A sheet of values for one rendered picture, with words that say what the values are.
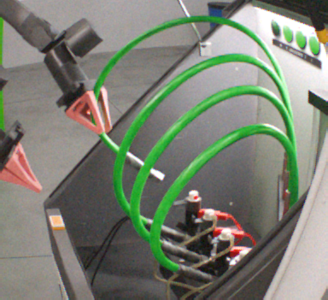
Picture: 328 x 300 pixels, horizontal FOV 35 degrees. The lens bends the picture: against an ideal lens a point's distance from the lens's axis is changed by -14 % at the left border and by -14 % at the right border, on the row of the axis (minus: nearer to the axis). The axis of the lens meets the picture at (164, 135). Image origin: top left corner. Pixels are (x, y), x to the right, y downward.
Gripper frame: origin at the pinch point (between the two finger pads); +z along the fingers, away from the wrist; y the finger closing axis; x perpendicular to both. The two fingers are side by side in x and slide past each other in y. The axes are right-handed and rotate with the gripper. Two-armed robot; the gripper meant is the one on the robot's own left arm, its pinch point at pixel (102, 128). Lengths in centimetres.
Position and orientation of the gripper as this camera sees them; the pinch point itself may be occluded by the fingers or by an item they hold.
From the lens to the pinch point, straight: 109.0
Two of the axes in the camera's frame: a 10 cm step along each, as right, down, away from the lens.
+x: -7.2, 5.9, 3.8
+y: 3.9, -1.2, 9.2
